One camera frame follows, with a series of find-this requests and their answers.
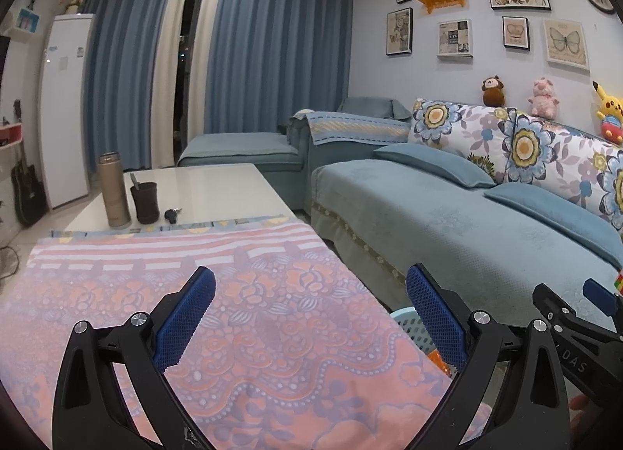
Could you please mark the white canvas print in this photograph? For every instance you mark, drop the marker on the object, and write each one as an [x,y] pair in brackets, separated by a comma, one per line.
[455,38]

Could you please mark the pink printed blanket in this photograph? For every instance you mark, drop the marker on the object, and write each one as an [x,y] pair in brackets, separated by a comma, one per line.
[272,313]

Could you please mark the blue fabric sofa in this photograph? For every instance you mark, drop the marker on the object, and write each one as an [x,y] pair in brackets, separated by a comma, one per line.
[438,226]

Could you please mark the floral sofa cushion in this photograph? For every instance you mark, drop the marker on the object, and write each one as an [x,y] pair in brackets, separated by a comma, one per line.
[614,192]
[550,148]
[452,128]

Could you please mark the blue curtain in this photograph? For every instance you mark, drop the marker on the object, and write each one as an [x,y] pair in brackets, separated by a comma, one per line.
[126,70]
[277,41]

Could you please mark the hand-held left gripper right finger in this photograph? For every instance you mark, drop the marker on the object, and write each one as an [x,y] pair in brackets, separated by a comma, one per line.
[435,318]

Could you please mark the dark brown cup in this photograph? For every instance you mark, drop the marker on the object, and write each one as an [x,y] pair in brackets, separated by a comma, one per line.
[146,204]

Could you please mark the yellow plush toy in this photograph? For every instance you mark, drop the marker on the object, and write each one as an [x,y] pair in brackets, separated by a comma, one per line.
[609,114]

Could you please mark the black guitar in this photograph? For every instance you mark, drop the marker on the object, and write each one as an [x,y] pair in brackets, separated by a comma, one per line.
[27,187]

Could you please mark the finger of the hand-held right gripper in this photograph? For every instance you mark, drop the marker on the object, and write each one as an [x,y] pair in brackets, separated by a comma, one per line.
[579,347]
[599,295]

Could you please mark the white curtain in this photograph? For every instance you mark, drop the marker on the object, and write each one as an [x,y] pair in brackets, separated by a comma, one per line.
[168,89]

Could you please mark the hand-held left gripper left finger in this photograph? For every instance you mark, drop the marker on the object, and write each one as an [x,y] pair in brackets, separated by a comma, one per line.
[187,318]

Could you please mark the brown monkey plush toy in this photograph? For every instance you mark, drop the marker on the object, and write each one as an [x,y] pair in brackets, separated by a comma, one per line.
[493,92]

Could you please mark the white refrigerator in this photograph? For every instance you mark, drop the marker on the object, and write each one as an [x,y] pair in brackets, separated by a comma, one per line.
[63,109]

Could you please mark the blue pillow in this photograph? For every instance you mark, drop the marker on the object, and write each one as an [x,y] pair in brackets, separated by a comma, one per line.
[433,162]
[550,216]

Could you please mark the pink pig plush toy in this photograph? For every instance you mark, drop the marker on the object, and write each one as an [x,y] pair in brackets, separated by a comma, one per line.
[543,99]

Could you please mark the black key bunch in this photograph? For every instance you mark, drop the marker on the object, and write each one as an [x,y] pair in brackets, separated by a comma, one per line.
[173,215]

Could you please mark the metal spoon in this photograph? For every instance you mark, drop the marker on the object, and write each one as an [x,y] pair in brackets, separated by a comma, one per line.
[135,181]

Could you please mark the balcony glass door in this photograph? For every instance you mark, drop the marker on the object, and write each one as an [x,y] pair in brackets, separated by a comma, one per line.
[187,65]

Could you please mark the brown thermos flask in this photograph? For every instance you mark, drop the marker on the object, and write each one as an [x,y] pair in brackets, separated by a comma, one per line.
[114,192]

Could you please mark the black framed figure picture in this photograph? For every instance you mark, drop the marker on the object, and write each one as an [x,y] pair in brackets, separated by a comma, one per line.
[399,32]

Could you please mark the crown picture frame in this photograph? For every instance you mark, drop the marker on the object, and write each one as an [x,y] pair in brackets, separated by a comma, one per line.
[516,32]

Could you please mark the red and white wall shelf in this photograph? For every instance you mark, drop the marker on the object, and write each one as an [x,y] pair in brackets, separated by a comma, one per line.
[10,136]

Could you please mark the butterfly picture frame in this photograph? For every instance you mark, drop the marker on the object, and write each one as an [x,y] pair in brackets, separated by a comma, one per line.
[566,43]

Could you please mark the white coffee table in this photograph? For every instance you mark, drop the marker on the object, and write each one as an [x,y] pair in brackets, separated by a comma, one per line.
[219,192]

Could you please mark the light blue plastic basket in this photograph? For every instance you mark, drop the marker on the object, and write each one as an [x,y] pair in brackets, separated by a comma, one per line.
[418,330]

